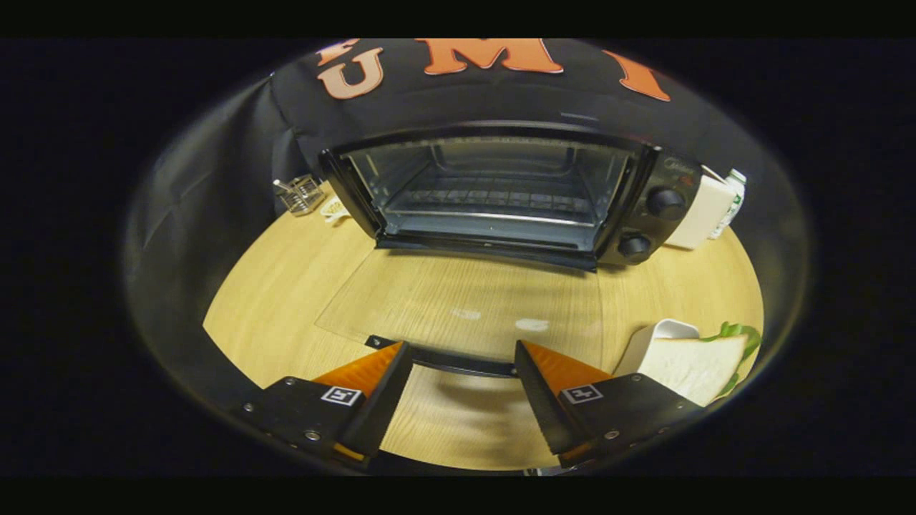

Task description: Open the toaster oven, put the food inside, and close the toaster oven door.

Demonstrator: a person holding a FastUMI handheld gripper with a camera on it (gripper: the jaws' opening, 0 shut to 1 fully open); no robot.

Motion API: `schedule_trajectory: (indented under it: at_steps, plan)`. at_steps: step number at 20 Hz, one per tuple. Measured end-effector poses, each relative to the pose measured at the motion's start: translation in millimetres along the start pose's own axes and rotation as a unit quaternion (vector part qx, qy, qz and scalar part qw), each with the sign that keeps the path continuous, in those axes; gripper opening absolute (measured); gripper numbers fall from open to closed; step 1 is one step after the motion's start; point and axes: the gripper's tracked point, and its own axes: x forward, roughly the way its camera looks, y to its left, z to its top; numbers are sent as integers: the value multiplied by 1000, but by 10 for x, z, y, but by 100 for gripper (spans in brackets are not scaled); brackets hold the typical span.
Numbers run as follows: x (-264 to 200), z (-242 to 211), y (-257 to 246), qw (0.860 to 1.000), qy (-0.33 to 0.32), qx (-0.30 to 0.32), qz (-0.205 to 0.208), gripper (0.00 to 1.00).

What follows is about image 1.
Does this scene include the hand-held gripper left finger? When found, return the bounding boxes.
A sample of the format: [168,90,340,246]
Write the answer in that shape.
[240,340,414,469]

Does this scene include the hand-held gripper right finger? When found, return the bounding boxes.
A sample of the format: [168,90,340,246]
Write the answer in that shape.
[514,339,706,469]

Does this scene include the lettuce sandwich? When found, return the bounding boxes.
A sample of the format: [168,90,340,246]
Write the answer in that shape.
[637,322,764,408]

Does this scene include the black toaster oven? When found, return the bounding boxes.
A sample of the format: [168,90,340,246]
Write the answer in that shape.
[315,122,704,379]

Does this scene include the white pop-up toaster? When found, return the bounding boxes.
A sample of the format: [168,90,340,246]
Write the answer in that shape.
[664,166,738,251]

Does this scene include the white slotted plate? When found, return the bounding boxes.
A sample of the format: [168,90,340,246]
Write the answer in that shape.
[613,318,701,378]

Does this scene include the white bottle green label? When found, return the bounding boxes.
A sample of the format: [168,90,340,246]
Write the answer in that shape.
[708,169,747,241]

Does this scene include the metal wire basket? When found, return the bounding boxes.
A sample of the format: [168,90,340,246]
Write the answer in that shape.
[273,174,327,217]

